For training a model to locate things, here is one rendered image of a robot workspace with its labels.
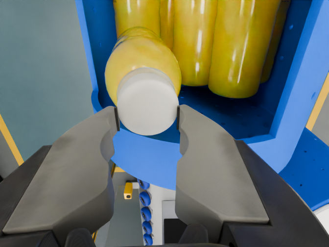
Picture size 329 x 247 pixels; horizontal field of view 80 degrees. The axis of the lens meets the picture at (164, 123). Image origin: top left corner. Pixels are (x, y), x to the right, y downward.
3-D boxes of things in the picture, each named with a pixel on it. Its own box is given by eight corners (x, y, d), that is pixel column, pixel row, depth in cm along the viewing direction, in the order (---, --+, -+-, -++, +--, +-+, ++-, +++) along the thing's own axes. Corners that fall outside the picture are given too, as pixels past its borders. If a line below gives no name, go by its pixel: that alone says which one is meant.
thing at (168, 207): (161, 205, 68) (162, 254, 55) (161, 197, 66) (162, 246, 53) (190, 205, 68) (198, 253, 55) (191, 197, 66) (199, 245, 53)
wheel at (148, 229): (148, 238, 68) (153, 234, 69) (148, 230, 65) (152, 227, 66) (141, 228, 71) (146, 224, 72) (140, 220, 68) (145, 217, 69)
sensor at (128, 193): (126, 187, 68) (124, 200, 63) (126, 182, 66) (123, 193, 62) (149, 187, 68) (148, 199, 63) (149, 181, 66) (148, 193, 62)
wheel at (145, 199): (146, 210, 60) (152, 207, 61) (145, 200, 58) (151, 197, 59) (138, 200, 63) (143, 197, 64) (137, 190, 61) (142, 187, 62)
